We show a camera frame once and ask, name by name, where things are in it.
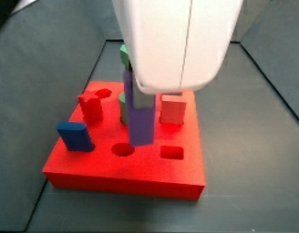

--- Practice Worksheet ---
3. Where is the dark blue rounded peg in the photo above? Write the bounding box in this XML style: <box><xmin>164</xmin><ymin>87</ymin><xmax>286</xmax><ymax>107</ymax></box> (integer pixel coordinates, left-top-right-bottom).
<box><xmin>57</xmin><ymin>122</ymin><xmax>94</xmax><ymax>152</ymax></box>

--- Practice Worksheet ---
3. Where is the red peg board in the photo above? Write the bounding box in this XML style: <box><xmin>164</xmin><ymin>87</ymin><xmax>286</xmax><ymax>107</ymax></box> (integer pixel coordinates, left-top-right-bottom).
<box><xmin>42</xmin><ymin>81</ymin><xmax>205</xmax><ymax>199</ymax></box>

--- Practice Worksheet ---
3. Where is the red square peg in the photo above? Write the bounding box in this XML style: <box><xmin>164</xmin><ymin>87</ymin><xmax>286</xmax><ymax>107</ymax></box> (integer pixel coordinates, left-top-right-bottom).
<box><xmin>158</xmin><ymin>95</ymin><xmax>187</xmax><ymax>125</ymax></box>

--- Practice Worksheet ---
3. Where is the red star peg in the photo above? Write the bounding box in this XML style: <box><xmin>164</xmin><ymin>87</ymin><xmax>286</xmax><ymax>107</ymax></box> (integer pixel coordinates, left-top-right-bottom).
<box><xmin>77</xmin><ymin>91</ymin><xmax>102</xmax><ymax>125</ymax></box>

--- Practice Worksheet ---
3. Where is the purple rectangular block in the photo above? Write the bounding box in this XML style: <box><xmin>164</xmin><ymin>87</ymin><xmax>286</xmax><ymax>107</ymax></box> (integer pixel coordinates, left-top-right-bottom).
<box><xmin>122</xmin><ymin>71</ymin><xmax>156</xmax><ymax>147</ymax></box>

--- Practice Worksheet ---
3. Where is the tall green triangular peg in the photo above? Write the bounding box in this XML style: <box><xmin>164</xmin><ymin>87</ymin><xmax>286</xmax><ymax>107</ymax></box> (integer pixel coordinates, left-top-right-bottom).
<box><xmin>120</xmin><ymin>44</ymin><xmax>129</xmax><ymax>70</ymax></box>

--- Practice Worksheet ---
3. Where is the green cylinder peg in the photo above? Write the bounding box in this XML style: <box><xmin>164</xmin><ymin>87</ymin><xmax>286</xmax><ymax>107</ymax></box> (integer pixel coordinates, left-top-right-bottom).
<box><xmin>117</xmin><ymin>92</ymin><xmax>128</xmax><ymax>125</ymax></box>

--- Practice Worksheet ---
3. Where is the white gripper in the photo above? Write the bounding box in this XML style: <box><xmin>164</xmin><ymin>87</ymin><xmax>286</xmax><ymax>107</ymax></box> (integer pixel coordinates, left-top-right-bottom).
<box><xmin>112</xmin><ymin>0</ymin><xmax>243</xmax><ymax>109</ymax></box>

